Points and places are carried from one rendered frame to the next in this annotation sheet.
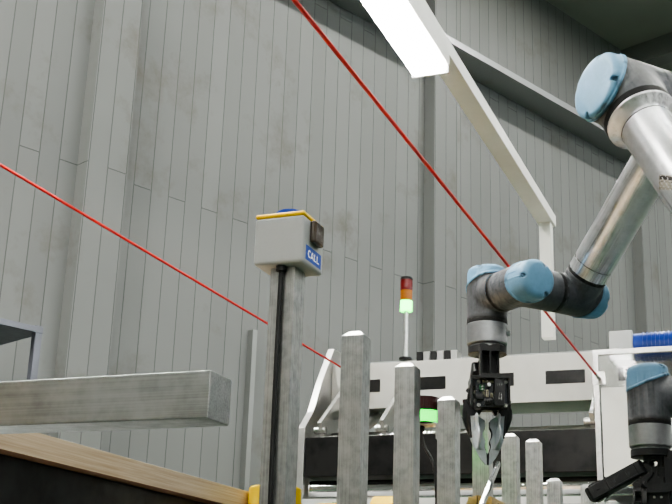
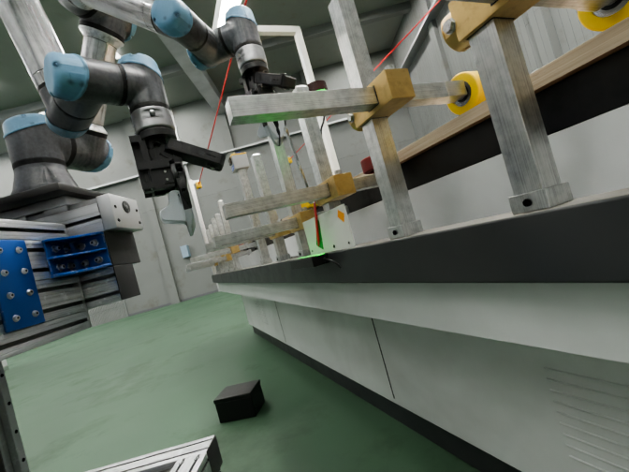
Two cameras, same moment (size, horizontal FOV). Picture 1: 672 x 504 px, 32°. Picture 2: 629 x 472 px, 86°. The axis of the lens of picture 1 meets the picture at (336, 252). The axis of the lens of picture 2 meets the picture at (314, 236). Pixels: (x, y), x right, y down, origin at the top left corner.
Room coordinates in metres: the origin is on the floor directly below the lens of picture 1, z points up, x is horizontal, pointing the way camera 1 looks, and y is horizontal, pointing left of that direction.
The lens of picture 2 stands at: (2.72, -0.88, 0.73)
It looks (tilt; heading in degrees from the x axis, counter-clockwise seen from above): 1 degrees up; 134
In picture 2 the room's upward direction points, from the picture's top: 16 degrees counter-clockwise
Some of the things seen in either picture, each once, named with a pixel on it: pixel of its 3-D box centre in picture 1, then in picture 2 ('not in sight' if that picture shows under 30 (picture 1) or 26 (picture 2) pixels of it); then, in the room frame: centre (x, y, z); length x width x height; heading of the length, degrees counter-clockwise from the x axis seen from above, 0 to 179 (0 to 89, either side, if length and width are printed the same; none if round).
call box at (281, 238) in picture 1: (289, 247); (239, 163); (1.47, 0.06, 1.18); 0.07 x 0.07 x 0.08; 68
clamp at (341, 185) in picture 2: not in sight; (332, 190); (2.20, -0.23, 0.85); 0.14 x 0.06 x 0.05; 158
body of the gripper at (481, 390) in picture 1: (488, 379); (258, 93); (2.09, -0.28, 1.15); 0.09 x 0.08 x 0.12; 178
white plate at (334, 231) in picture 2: not in sight; (325, 232); (2.14, -0.23, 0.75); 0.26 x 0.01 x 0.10; 158
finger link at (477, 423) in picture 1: (479, 437); (274, 131); (2.10, -0.27, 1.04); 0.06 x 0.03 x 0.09; 178
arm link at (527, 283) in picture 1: (527, 286); (207, 47); (2.02, -0.35, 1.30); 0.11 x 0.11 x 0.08; 28
